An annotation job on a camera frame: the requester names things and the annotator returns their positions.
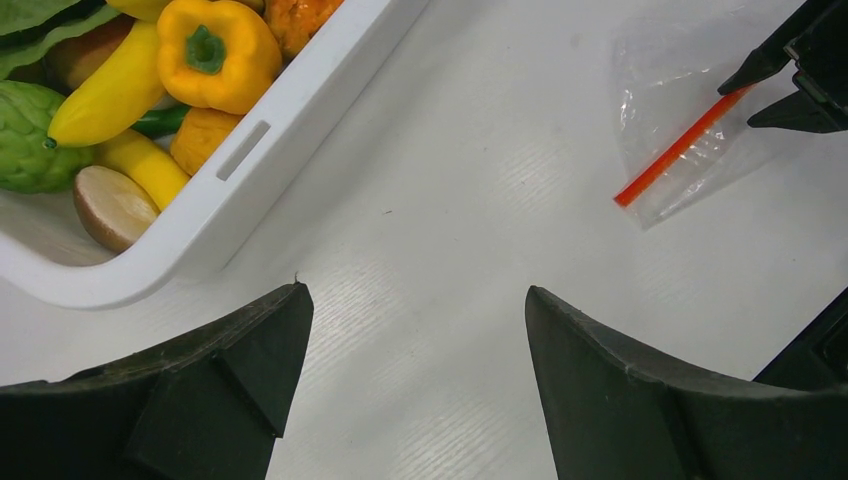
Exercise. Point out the green leaf vegetable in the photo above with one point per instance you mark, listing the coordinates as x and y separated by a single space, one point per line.
30 28

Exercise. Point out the orange fried food piece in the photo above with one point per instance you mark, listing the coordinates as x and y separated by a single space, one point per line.
200 134

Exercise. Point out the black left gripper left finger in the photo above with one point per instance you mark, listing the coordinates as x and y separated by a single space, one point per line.
207 404

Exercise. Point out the green custard apple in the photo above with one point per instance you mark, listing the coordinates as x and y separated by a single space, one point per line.
31 163

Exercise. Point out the clear zip top bag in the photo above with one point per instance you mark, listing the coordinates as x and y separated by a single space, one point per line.
681 141

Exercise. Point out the yellow bell pepper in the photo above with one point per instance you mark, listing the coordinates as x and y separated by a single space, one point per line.
216 54

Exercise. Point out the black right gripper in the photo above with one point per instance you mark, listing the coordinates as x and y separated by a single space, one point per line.
820 53

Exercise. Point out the yellow banana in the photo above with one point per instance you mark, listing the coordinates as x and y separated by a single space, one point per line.
114 97

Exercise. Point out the white plastic bin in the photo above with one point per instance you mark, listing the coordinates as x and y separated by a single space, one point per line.
46 254

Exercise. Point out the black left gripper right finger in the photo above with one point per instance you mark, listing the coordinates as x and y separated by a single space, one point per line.
617 408

